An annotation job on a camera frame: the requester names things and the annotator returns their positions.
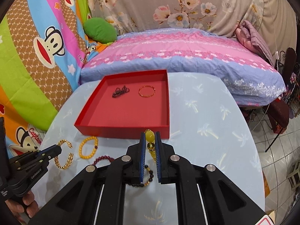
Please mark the gold leaf bangle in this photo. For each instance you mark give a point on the gold leaf bangle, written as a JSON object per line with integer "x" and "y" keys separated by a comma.
{"x": 69, "y": 159}

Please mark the green cushion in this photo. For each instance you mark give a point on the green cushion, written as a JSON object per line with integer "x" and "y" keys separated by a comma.
{"x": 100, "y": 30}

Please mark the pink purple floral pillow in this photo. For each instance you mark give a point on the pink purple floral pillow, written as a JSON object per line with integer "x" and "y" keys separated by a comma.
{"x": 250, "y": 79}

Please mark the grey floral bedsheet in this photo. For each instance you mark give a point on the grey floral bedsheet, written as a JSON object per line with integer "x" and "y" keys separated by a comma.
{"x": 275, "y": 20}

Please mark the large thin gold bangle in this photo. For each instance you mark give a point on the large thin gold bangle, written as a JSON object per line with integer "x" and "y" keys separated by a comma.
{"x": 147, "y": 91}

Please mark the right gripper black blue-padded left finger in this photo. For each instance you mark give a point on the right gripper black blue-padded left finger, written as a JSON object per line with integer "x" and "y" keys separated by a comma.
{"x": 96, "y": 195}

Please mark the cartoon monkey colourful blanket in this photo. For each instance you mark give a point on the cartoon monkey colourful blanket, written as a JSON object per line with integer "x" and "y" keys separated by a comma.
{"x": 43, "y": 50}

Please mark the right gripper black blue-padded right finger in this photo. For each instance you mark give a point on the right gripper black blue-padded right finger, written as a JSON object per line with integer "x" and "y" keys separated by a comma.
{"x": 204, "y": 195}

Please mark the pink purple folded cloth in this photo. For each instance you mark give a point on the pink purple folded cloth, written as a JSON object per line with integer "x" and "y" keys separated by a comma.
{"x": 249, "y": 37}

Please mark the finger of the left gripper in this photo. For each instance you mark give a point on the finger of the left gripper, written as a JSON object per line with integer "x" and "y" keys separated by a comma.
{"x": 27, "y": 157}
{"x": 43, "y": 157}

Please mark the red cardboard box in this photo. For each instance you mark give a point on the red cardboard box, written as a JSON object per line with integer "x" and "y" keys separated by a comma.
{"x": 116, "y": 110}

